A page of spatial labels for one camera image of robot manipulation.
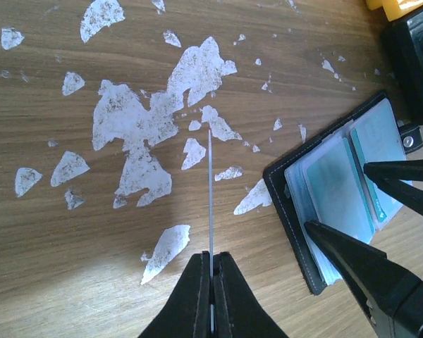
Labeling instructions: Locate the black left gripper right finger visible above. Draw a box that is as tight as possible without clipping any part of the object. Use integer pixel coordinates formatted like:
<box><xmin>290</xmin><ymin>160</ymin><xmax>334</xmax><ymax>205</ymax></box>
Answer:
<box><xmin>212</xmin><ymin>252</ymin><xmax>287</xmax><ymax>337</ymax></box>

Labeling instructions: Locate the black right card bin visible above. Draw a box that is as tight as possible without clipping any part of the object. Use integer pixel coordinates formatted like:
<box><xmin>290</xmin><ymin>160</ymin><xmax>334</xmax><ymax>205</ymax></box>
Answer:
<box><xmin>381</xmin><ymin>5</ymin><xmax>423</xmax><ymax>125</ymax></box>

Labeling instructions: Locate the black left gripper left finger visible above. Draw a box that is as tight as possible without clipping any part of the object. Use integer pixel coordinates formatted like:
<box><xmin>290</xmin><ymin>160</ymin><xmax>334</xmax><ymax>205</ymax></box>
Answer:
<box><xmin>140</xmin><ymin>251</ymin><xmax>210</xmax><ymax>337</ymax></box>

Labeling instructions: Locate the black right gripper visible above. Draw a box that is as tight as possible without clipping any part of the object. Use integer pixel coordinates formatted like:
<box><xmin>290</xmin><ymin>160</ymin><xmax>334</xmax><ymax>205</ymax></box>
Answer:
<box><xmin>305</xmin><ymin>221</ymin><xmax>423</xmax><ymax>337</ymax></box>

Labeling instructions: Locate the black leather card holder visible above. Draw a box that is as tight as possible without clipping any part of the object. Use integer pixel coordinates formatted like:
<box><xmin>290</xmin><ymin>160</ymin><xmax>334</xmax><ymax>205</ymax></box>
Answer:
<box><xmin>263</xmin><ymin>90</ymin><xmax>421</xmax><ymax>295</ymax></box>

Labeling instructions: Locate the teal VIP card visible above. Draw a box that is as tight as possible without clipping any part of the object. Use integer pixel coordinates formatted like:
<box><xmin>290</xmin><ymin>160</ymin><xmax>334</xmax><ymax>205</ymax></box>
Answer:
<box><xmin>207</xmin><ymin>129</ymin><xmax>215</xmax><ymax>337</ymax></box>
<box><xmin>349</xmin><ymin>99</ymin><xmax>406</xmax><ymax>230</ymax></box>

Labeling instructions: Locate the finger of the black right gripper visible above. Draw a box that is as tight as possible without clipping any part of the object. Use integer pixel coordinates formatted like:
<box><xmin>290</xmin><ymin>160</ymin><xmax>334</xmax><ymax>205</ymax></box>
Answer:
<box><xmin>363</xmin><ymin>159</ymin><xmax>423</xmax><ymax>216</ymax></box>

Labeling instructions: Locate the yellow middle card bin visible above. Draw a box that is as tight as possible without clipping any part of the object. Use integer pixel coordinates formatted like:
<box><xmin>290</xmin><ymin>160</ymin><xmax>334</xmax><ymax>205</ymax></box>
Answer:
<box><xmin>365</xmin><ymin>0</ymin><xmax>423</xmax><ymax>22</ymax></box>

